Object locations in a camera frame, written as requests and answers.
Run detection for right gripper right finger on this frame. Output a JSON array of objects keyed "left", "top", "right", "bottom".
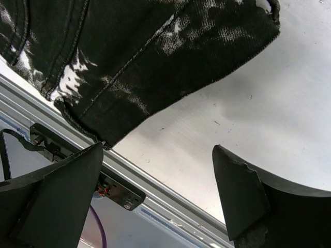
[{"left": 212, "top": 145, "right": 330, "bottom": 247}]

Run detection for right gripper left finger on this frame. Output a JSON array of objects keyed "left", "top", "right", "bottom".
[{"left": 0, "top": 142, "right": 104, "bottom": 248}]

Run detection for black white tie-dye trousers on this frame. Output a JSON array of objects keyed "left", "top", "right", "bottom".
[{"left": 1, "top": 1, "right": 280, "bottom": 149}]

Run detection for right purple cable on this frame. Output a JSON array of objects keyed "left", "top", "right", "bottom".
[{"left": 89, "top": 205, "right": 108, "bottom": 248}]

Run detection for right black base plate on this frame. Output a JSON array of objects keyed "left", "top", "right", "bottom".
[{"left": 0, "top": 122, "right": 146, "bottom": 211}]

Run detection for aluminium frame rail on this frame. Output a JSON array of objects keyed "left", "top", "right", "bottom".
[{"left": 1, "top": 76, "right": 233, "bottom": 247}]

